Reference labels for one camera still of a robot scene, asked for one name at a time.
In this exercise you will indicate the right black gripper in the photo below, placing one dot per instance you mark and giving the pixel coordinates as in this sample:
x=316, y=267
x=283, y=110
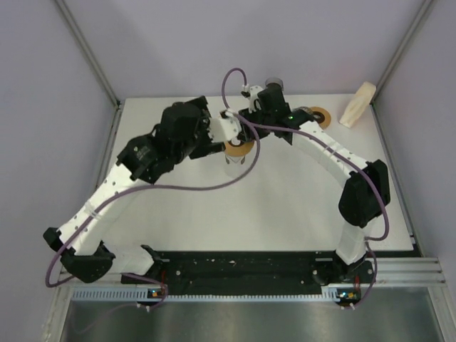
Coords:
x=246, y=133

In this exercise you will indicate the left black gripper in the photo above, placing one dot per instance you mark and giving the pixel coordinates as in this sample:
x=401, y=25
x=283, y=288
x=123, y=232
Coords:
x=206, y=145

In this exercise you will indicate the clear glass cup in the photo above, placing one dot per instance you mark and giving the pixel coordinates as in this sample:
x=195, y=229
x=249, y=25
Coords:
x=234, y=166

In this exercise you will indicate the cream filter holder box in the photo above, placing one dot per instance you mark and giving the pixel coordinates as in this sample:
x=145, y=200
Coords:
x=358, y=104

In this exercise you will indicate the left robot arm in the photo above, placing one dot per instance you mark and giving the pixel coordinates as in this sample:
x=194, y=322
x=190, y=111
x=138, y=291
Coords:
x=80, y=244

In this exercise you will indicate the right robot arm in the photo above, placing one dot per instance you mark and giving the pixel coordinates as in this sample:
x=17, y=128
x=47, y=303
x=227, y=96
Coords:
x=365, y=185

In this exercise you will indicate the grey glass carafe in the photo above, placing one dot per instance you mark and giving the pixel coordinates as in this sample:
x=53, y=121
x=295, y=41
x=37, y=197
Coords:
x=274, y=82

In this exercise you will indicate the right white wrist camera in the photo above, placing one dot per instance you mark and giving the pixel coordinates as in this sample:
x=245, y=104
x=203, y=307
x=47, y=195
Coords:
x=252, y=94

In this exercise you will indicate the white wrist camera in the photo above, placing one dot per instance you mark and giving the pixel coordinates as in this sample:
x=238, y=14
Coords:
x=225, y=128
x=252, y=94

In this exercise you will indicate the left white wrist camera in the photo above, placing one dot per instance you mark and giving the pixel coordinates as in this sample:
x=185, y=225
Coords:
x=225, y=128

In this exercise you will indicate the left corner aluminium post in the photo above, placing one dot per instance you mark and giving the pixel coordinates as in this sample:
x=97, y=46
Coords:
x=86, y=51

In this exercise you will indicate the corner aluminium post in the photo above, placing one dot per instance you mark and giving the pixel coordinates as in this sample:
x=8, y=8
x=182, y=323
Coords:
x=405, y=42
x=86, y=51

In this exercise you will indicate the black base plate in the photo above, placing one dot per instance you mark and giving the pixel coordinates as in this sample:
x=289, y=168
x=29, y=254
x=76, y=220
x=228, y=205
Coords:
x=256, y=273

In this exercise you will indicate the right corner aluminium post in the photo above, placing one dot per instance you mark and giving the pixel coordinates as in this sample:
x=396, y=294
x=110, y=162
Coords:
x=405, y=42

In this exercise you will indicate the grey slotted cable duct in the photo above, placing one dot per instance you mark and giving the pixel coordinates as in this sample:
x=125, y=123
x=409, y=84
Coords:
x=149, y=295

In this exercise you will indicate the aluminium frame rail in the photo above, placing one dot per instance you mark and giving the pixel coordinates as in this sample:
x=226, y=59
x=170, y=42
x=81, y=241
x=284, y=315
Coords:
x=390, y=270

